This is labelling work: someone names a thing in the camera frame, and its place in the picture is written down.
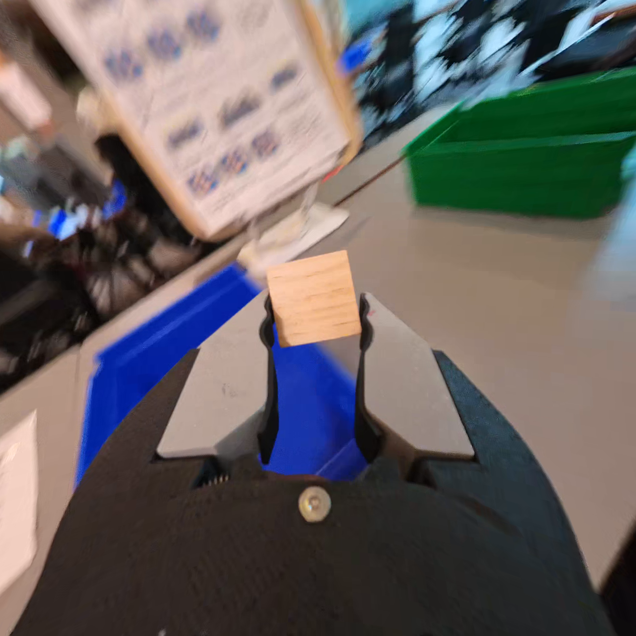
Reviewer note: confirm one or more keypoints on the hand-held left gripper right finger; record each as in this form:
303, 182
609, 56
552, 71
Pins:
412, 392

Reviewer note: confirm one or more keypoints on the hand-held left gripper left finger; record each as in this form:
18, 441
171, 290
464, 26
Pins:
223, 392

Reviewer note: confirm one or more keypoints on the blue plastic bin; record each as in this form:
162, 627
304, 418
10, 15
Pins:
308, 397

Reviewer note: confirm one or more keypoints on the blue striped wooden cube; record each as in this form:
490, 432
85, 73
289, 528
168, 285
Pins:
313, 298

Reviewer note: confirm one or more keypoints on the green plastic bin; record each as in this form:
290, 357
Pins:
516, 169

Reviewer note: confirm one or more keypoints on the white stand base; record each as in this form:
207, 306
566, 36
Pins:
298, 233

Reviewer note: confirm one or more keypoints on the white paper sheet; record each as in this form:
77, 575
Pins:
17, 502

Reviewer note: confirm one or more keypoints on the printed instruction sheet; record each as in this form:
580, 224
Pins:
213, 109

